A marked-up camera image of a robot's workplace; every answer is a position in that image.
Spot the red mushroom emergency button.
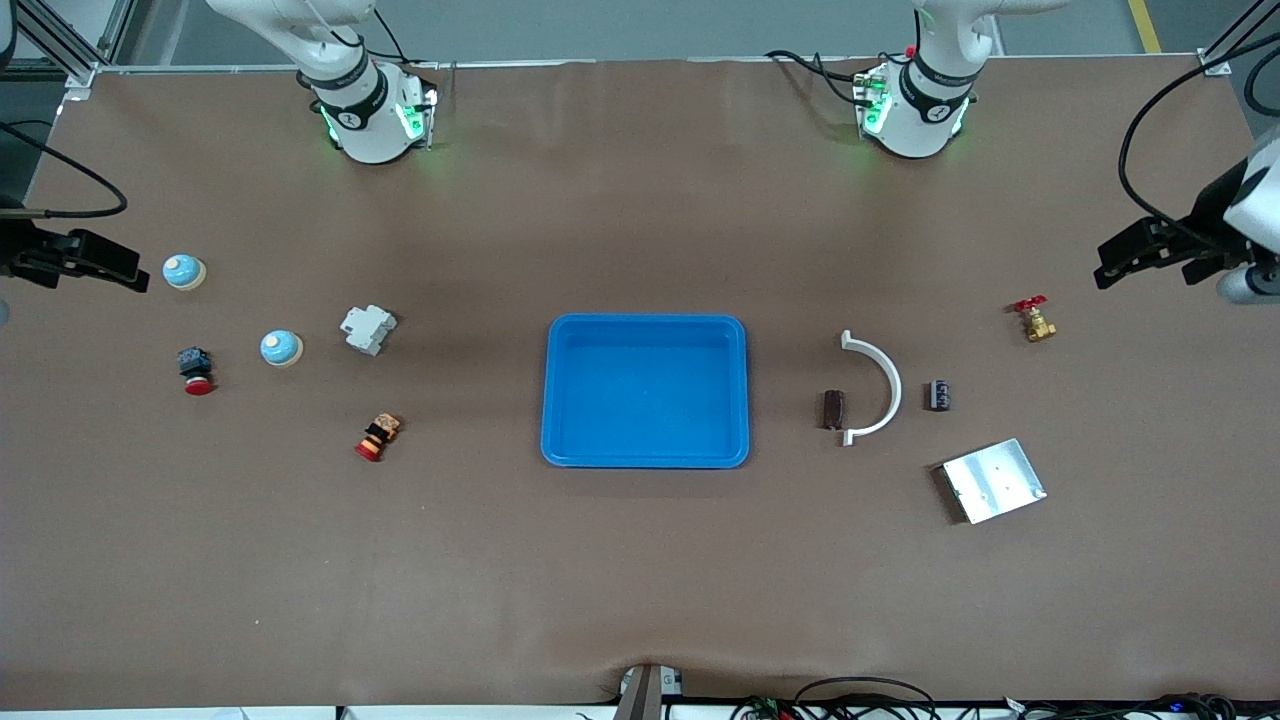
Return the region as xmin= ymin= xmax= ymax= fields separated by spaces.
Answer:
xmin=177 ymin=346 xmax=217 ymax=397

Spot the silver metal plate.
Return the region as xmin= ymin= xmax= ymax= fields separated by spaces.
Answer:
xmin=940 ymin=437 xmax=1048 ymax=526

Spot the white circuit breaker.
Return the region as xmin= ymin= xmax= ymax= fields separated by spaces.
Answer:
xmin=340 ymin=304 xmax=398 ymax=357

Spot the red orange push button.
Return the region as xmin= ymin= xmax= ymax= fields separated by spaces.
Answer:
xmin=355 ymin=413 xmax=402 ymax=463

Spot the blue plastic tray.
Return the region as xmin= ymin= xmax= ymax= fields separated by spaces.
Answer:
xmin=540 ymin=313 xmax=751 ymax=470

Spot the brown table cover sheet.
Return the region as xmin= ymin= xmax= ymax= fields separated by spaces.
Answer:
xmin=0 ymin=55 xmax=1280 ymax=711

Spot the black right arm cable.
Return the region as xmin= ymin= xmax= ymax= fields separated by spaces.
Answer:
xmin=0 ymin=120 xmax=129 ymax=219

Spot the brass valve red handle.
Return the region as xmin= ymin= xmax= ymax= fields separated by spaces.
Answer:
xmin=1013 ymin=296 xmax=1058 ymax=344

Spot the aluminium frame profile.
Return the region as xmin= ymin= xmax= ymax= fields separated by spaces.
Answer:
xmin=1200 ymin=0 xmax=1280 ymax=76
xmin=0 ymin=0 xmax=136 ymax=91

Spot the white curved bracket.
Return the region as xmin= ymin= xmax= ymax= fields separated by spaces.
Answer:
xmin=840 ymin=330 xmax=903 ymax=447

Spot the green lit base connector bracket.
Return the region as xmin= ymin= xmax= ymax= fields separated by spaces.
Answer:
xmin=853 ymin=62 xmax=893 ymax=136
xmin=398 ymin=85 xmax=441 ymax=151

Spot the black base cable bundle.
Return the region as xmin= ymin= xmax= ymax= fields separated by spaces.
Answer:
xmin=765 ymin=48 xmax=871 ymax=106

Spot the black cable loop bundle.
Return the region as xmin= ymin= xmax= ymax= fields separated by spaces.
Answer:
xmin=730 ymin=677 xmax=941 ymax=720

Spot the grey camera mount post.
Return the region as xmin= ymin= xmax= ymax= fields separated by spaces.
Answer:
xmin=612 ymin=662 xmax=687 ymax=720

